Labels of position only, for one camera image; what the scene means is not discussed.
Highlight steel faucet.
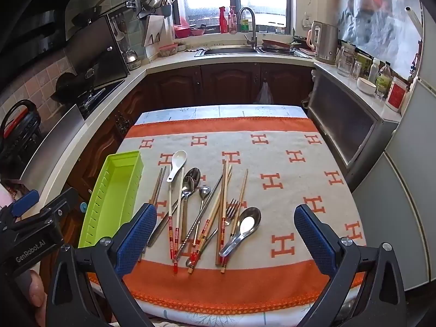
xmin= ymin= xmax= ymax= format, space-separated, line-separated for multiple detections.
xmin=238 ymin=7 xmax=259 ymax=46

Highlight metal chopstick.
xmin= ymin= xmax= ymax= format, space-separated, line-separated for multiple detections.
xmin=179 ymin=180 xmax=220 ymax=251
xmin=174 ymin=174 xmax=223 ymax=259

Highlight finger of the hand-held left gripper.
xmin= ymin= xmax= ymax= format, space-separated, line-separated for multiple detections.
xmin=10 ymin=190 xmax=40 ymax=217
xmin=40 ymin=187 xmax=79 ymax=219

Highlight black wok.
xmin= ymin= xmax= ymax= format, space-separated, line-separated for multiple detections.
xmin=54 ymin=70 xmax=98 ymax=104

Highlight orange and cream printed blanket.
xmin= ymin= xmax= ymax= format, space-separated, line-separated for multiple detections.
xmin=87 ymin=117 xmax=367 ymax=312

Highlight white kitchen countertop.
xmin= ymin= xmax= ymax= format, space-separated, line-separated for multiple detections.
xmin=20 ymin=46 xmax=317 ymax=212

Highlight green plastic utensil tray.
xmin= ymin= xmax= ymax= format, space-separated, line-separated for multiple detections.
xmin=78 ymin=150 xmax=145 ymax=249

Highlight hanging plastic bag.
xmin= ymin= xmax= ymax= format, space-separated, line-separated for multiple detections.
xmin=255 ymin=80 xmax=275 ymax=104

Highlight gas stove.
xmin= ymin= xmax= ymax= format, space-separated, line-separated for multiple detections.
xmin=77 ymin=78 xmax=126 ymax=120

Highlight clear plastic sheet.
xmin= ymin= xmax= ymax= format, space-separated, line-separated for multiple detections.
xmin=337 ymin=0 xmax=425 ymax=79

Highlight grey refrigerator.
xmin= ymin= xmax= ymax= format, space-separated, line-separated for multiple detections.
xmin=351 ymin=7 xmax=436 ymax=292

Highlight black range hood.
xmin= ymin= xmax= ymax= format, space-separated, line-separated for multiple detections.
xmin=0 ymin=0 xmax=99 ymax=72

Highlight clear bottle green label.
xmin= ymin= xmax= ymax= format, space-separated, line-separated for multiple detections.
xmin=375 ymin=62 xmax=392 ymax=99

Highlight black and red pressure cooker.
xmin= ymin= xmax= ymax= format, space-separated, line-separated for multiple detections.
xmin=0 ymin=99 xmax=42 ymax=174

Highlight gold-handled metal spoon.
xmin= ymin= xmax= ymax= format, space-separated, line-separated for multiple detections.
xmin=180 ymin=176 xmax=195 ymax=246

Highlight red frying pan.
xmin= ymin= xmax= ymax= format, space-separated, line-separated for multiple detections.
xmin=262 ymin=38 xmax=295 ymax=50

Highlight steel sink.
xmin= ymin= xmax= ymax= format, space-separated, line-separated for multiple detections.
xmin=194 ymin=46 xmax=297 ymax=58

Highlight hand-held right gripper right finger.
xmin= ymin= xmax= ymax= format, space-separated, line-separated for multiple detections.
xmin=293 ymin=204 xmax=407 ymax=327

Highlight grey cabinet with glass door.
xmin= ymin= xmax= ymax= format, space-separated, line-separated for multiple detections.
xmin=305 ymin=63 xmax=402 ymax=178

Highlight steel electric kettle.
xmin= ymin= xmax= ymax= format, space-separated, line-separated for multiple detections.
xmin=308 ymin=20 xmax=338 ymax=66

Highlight small steel kettle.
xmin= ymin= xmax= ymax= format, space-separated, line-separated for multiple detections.
xmin=123 ymin=48 xmax=140 ymax=65

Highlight brown wooden kitchen cabinets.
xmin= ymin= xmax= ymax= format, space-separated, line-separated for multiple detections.
xmin=66 ymin=62 xmax=316 ymax=198

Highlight white container red label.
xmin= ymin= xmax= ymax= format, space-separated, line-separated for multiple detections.
xmin=385 ymin=75 xmax=409 ymax=113

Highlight glass jar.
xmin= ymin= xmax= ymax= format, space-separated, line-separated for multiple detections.
xmin=337 ymin=43 xmax=356 ymax=77

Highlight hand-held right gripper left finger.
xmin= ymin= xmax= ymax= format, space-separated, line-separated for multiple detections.
xmin=48 ymin=202 xmax=159 ymax=327

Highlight metal fork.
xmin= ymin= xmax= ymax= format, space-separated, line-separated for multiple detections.
xmin=186 ymin=198 xmax=242 ymax=268

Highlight white ceramic spoon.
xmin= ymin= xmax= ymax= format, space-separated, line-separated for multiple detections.
xmin=166 ymin=150 xmax=188 ymax=182

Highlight red basin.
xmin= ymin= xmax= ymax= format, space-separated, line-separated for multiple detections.
xmin=174 ymin=24 xmax=207 ymax=39

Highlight stainless steel panel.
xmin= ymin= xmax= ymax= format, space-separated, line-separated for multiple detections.
xmin=19 ymin=104 xmax=86 ymax=191

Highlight white bowl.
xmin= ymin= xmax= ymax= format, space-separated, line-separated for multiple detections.
xmin=356 ymin=77 xmax=377 ymax=95

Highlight person's left hand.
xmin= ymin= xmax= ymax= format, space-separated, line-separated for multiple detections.
xmin=28 ymin=268 xmax=47 ymax=327

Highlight pink bottle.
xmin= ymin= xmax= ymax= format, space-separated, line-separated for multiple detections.
xmin=228 ymin=6 xmax=238 ymax=35

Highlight steel soup spoon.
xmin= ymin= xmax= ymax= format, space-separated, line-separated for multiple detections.
xmin=219 ymin=207 xmax=262 ymax=258

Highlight cutting board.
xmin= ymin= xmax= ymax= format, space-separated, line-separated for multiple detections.
xmin=141 ymin=14 xmax=167 ymax=48

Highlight light patterned tablecloth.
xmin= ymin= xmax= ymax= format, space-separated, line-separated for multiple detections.
xmin=89 ymin=105 xmax=362 ymax=327

